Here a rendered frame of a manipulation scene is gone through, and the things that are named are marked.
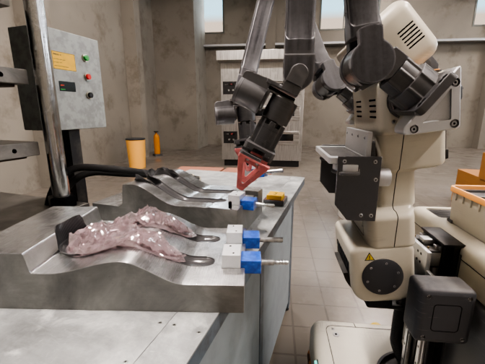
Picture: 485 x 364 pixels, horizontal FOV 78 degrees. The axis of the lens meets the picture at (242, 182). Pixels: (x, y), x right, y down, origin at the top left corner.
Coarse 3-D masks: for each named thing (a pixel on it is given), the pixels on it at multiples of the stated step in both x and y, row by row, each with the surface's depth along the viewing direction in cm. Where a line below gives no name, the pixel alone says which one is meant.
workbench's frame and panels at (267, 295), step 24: (288, 216) 150; (288, 240) 156; (288, 264) 163; (264, 288) 110; (288, 288) 169; (264, 312) 114; (216, 336) 67; (240, 336) 85; (264, 336) 117; (192, 360) 44; (216, 360) 68; (240, 360) 87; (264, 360) 120
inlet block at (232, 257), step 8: (224, 248) 59; (232, 248) 59; (240, 248) 59; (224, 256) 57; (232, 256) 57; (240, 256) 58; (248, 256) 59; (256, 256) 59; (224, 264) 57; (232, 264) 57; (240, 264) 57; (248, 264) 57; (256, 264) 57; (264, 264) 59; (272, 264) 59; (280, 264) 59; (248, 272) 58; (256, 272) 58
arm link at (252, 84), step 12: (252, 72) 58; (300, 72) 55; (240, 84) 58; (252, 84) 58; (264, 84) 59; (276, 84) 58; (288, 84) 56; (300, 84) 55; (240, 96) 59; (252, 96) 58; (252, 108) 60
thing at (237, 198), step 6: (234, 192) 87; (240, 192) 87; (228, 198) 85; (234, 198) 84; (240, 198) 84; (246, 198) 86; (252, 198) 86; (234, 204) 85; (240, 204) 84; (246, 204) 84; (252, 204) 83; (258, 204) 84; (264, 204) 84; (270, 204) 83; (252, 210) 84
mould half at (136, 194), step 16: (160, 176) 101; (192, 176) 111; (128, 192) 90; (144, 192) 88; (160, 192) 91; (192, 192) 99; (112, 208) 94; (128, 208) 92; (160, 208) 88; (176, 208) 86; (192, 208) 84; (208, 208) 83; (224, 208) 81; (240, 208) 82; (256, 208) 98; (208, 224) 84; (224, 224) 82; (240, 224) 83
